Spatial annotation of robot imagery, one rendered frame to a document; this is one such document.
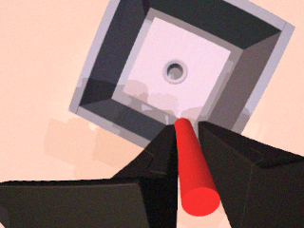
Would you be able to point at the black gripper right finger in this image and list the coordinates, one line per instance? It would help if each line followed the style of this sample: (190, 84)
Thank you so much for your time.
(260, 186)

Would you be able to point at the pale pink square plate with hole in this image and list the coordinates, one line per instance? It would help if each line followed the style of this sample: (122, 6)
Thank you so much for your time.
(167, 46)

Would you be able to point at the red peg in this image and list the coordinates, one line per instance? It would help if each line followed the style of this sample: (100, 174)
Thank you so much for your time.
(199, 196)

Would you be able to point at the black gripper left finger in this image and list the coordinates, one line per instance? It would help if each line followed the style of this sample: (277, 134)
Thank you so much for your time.
(144, 194)

